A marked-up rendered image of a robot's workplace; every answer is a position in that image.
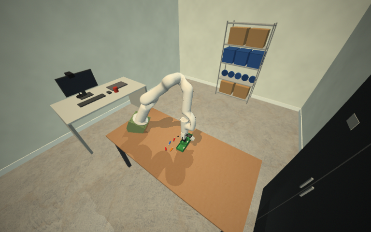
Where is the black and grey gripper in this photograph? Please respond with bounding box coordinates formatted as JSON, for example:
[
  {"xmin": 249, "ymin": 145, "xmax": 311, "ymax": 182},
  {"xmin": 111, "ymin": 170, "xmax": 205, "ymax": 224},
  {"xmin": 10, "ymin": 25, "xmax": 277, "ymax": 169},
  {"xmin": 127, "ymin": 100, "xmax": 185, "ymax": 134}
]
[{"xmin": 181, "ymin": 132, "xmax": 188, "ymax": 142}]

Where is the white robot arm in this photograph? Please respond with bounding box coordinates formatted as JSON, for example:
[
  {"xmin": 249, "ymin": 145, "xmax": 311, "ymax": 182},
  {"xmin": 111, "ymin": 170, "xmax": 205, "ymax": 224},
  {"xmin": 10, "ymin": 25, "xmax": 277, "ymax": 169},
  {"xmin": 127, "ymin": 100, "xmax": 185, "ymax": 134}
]
[{"xmin": 132, "ymin": 72, "xmax": 196, "ymax": 133}]

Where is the green rack of bins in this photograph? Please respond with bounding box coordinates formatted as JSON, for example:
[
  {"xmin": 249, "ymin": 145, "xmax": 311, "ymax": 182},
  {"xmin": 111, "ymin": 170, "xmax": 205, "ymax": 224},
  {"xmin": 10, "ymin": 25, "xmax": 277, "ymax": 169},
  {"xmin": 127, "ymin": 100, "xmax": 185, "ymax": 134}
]
[{"xmin": 176, "ymin": 137, "xmax": 191, "ymax": 152}]

